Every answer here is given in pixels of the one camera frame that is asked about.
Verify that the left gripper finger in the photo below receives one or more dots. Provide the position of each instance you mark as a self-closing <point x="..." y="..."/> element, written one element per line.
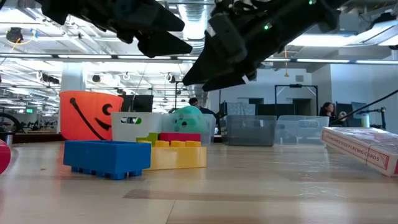
<point x="155" y="18"/>
<point x="158" y="43"/>

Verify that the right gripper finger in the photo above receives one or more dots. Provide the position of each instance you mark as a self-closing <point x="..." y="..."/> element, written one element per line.
<point x="230" y="82"/>
<point x="217" y="59"/>

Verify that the teal foam die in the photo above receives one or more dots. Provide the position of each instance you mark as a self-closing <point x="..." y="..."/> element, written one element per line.
<point x="189" y="112"/>

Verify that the red toy brick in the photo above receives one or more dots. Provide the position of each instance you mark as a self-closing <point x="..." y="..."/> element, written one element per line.
<point x="178" y="137"/>
<point x="3" y="157"/>

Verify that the lime green toy brick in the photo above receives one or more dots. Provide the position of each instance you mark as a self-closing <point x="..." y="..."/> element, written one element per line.
<point x="152" y="137"/>

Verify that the blue toy brick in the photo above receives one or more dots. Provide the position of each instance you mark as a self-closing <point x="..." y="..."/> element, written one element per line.
<point x="105" y="155"/>

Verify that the person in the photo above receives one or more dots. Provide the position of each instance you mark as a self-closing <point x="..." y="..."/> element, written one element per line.
<point x="193" y="102"/>
<point x="328" y="109"/>

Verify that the clear plastic bin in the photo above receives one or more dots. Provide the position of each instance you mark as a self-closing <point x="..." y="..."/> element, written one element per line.
<point x="211" y="130"/>
<point x="301" y="130"/>

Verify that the black computer monitor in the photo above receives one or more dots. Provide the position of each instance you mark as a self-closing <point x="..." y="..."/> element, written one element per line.
<point x="138" y="103"/>

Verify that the long linear ceiling light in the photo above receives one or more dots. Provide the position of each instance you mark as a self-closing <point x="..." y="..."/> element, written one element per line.
<point x="31" y="56"/>

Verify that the orange pumpkin-face bucket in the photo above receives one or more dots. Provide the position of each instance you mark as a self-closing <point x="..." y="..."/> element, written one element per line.
<point x="90" y="102"/>

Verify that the yellow toy brick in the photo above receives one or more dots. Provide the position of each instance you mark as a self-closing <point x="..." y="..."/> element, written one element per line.
<point x="177" y="158"/>

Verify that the white plastic bin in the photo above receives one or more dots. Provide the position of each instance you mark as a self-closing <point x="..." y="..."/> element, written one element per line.
<point x="124" y="132"/>

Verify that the black ceiling fixture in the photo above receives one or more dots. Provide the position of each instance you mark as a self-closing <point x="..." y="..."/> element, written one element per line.
<point x="14" y="35"/>

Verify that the dark office partition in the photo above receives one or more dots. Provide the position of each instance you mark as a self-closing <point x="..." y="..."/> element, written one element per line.
<point x="357" y="109"/>

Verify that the white cylinder container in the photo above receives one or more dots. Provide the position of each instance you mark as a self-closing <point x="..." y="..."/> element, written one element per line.
<point x="365" y="120"/>

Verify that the red printed playing card box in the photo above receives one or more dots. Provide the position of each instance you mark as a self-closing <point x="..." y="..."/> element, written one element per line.
<point x="373" y="146"/>

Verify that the round silver ventilation duct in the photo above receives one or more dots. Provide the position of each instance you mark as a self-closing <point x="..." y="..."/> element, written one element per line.
<point x="196" y="21"/>

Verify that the black background frame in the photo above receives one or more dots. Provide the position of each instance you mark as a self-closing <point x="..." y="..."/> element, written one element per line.
<point x="295" y="85"/>

